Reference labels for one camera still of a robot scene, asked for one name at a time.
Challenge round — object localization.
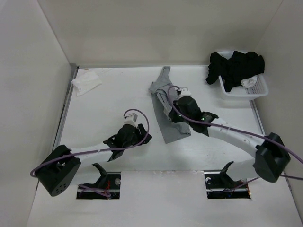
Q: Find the grey tank top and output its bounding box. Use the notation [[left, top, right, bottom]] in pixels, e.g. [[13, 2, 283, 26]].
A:
[[149, 66, 191, 144]]

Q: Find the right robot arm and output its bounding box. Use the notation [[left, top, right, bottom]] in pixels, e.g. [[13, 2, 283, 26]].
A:
[[169, 96, 291, 187]]

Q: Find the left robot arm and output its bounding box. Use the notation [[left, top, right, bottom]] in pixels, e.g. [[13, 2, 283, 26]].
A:
[[34, 124, 152, 197]]

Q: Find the white crumpled tank top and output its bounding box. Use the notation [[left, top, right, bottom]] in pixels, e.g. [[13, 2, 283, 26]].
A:
[[241, 76, 258, 89]]

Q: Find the black tank top pile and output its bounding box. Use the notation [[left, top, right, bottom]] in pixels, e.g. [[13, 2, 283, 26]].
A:
[[206, 51, 265, 92]]

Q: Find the white folded tank top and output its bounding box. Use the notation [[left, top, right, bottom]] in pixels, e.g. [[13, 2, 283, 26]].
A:
[[71, 71, 102, 96]]

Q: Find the white plastic laundry basket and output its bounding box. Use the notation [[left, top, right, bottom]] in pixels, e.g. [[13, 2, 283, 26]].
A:
[[216, 52, 268, 101]]

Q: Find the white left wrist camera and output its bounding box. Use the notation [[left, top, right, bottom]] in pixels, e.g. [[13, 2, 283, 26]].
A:
[[124, 113, 138, 127]]

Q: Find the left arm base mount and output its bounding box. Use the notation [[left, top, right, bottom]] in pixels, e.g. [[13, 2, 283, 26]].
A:
[[76, 172, 121, 200]]

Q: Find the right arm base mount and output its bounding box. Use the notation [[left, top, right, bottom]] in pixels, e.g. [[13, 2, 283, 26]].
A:
[[204, 171, 250, 199]]

